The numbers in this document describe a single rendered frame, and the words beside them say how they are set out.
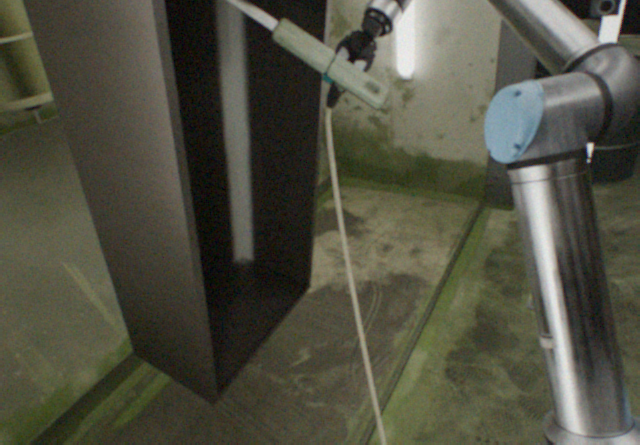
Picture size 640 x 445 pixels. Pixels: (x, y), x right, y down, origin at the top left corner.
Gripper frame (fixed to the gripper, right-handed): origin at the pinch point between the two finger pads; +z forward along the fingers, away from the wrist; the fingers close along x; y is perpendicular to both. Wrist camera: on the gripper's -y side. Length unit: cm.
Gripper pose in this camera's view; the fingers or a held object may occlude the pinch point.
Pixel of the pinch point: (338, 80)
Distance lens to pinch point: 110.9
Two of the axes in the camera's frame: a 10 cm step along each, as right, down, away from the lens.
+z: -5.3, 8.3, -1.8
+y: -1.5, 1.2, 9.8
